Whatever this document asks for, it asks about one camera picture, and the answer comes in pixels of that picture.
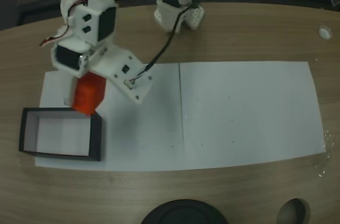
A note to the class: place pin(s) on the orange cube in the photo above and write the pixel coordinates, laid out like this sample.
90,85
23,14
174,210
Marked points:
89,94

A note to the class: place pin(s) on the black open box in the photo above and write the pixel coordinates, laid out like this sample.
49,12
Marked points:
96,136

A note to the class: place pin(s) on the white paper sheet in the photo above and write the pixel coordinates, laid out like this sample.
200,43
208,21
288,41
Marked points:
252,115
148,128

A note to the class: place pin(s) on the black round object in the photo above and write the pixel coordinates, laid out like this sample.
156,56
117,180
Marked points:
183,213

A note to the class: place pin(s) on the small white round cap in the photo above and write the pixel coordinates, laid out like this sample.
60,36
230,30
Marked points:
324,33

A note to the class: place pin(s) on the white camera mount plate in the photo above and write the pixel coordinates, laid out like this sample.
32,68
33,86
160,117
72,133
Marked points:
117,67

